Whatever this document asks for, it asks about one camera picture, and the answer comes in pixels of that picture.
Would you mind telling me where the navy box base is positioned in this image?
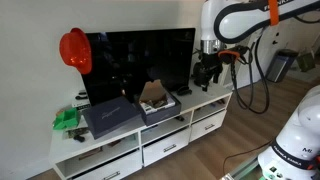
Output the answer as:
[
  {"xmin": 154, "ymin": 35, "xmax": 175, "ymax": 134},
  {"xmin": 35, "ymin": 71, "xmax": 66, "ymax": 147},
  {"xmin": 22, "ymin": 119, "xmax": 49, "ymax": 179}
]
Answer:
[{"xmin": 134, "ymin": 91, "xmax": 183, "ymax": 127}]

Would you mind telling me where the white TV stand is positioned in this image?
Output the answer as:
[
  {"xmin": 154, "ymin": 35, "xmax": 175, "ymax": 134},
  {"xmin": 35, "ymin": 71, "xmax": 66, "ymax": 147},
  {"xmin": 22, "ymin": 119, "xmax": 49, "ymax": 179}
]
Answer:
[{"xmin": 48, "ymin": 81, "xmax": 234, "ymax": 180}]

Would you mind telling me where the thin black floor cable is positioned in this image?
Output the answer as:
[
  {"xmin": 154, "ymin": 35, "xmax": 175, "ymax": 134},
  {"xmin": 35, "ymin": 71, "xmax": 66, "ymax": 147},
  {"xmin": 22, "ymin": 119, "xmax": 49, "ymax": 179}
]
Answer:
[{"xmin": 222, "ymin": 141, "xmax": 273, "ymax": 175}]

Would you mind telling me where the green plastic container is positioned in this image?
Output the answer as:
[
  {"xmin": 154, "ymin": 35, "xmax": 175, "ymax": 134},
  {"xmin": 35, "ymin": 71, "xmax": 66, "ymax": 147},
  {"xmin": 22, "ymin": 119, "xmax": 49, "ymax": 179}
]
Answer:
[{"xmin": 52, "ymin": 107, "xmax": 82, "ymax": 131}]

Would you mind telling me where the potted green plant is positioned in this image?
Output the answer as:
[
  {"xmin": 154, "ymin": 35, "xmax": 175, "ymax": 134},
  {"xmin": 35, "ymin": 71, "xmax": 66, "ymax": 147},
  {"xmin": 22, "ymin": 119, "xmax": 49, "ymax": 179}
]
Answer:
[{"xmin": 191, "ymin": 48, "xmax": 214, "ymax": 93}]

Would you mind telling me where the black glasses case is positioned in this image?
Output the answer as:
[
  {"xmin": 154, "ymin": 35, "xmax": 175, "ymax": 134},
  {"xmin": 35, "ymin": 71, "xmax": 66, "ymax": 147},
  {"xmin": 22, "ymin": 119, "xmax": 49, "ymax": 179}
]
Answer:
[{"xmin": 175, "ymin": 85, "xmax": 193, "ymax": 97}]

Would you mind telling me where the navy flat box lid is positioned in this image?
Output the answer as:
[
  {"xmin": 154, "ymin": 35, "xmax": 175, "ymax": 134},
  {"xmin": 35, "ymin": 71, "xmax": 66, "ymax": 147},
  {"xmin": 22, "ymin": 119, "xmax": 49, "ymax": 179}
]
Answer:
[{"xmin": 81, "ymin": 96, "xmax": 143, "ymax": 140}]

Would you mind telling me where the grey trash can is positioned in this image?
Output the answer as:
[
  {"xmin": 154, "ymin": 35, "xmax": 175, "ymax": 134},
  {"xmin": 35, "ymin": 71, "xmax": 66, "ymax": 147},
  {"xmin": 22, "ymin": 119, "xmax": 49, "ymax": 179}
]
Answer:
[{"xmin": 265, "ymin": 48, "xmax": 300, "ymax": 84}]

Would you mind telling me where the small white labelled box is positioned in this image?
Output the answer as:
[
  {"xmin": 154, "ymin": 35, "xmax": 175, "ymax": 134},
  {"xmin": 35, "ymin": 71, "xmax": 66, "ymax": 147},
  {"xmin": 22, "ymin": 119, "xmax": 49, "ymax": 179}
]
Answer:
[{"xmin": 71, "ymin": 99, "xmax": 92, "ymax": 110}]

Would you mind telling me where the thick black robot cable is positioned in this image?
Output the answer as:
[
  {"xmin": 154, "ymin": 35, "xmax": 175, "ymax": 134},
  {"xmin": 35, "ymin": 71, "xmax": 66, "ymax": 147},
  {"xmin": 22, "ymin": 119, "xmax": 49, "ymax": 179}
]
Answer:
[{"xmin": 229, "ymin": 33, "xmax": 271, "ymax": 115}]

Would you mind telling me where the olive green bag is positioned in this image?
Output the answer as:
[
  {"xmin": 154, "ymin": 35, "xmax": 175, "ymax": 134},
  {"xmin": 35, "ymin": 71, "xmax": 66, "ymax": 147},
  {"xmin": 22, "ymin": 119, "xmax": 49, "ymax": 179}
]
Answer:
[{"xmin": 296, "ymin": 51, "xmax": 316, "ymax": 73}]

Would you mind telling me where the brown flat shelf item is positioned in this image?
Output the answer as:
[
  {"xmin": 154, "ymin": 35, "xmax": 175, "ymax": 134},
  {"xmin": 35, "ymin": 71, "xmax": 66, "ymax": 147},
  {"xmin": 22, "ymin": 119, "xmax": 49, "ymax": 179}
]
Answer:
[{"xmin": 78, "ymin": 146, "xmax": 104, "ymax": 162}]

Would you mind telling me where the black flat screen TV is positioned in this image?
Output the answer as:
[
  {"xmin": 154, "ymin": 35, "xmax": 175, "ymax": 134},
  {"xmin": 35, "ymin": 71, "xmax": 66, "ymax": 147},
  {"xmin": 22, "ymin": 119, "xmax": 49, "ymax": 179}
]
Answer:
[{"xmin": 80, "ymin": 27, "xmax": 197, "ymax": 107}]

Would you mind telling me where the white cardboard snack box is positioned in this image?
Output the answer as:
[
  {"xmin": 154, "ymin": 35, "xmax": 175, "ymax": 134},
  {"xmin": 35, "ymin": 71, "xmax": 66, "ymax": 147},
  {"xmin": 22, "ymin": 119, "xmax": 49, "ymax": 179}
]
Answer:
[{"xmin": 138, "ymin": 79, "xmax": 177, "ymax": 116}]

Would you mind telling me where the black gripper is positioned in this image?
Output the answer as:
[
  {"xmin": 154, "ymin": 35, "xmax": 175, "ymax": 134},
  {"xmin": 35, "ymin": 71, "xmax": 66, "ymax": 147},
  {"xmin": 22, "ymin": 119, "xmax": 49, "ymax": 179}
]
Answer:
[{"xmin": 199, "ymin": 52, "xmax": 224, "ymax": 88}]

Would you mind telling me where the small black plug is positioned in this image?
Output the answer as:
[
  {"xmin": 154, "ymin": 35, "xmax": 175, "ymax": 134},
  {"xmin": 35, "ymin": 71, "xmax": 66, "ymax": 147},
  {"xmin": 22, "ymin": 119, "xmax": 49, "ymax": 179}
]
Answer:
[{"xmin": 73, "ymin": 134, "xmax": 86, "ymax": 143}]

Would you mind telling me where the orange velcro strap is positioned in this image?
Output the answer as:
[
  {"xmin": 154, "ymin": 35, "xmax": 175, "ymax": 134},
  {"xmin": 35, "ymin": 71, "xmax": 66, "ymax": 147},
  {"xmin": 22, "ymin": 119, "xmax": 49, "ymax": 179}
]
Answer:
[{"xmin": 267, "ymin": 0, "xmax": 280, "ymax": 27}]

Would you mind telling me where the small black round gadget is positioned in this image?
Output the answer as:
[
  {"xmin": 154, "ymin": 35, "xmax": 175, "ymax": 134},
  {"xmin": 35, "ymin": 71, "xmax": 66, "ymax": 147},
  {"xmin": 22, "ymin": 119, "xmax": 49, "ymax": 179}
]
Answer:
[{"xmin": 74, "ymin": 89, "xmax": 89, "ymax": 101}]

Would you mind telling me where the white drawer with handle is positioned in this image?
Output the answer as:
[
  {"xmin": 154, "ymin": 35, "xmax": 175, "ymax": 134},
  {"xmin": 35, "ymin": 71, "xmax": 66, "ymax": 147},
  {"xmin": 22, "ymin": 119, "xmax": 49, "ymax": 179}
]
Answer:
[
  {"xmin": 189, "ymin": 109, "xmax": 228, "ymax": 143},
  {"xmin": 71, "ymin": 149, "xmax": 144, "ymax": 180},
  {"xmin": 142, "ymin": 128, "xmax": 192, "ymax": 168}
]

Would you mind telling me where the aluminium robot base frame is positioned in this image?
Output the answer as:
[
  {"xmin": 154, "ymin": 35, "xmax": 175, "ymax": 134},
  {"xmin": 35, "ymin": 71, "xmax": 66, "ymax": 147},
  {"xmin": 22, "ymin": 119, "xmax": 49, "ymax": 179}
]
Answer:
[{"xmin": 219, "ymin": 155, "xmax": 268, "ymax": 180}]

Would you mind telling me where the orange cable ring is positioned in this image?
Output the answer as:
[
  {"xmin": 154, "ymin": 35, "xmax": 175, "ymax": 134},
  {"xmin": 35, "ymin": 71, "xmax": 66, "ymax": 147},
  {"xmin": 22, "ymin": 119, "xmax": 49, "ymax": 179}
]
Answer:
[{"xmin": 217, "ymin": 49, "xmax": 241, "ymax": 65}]

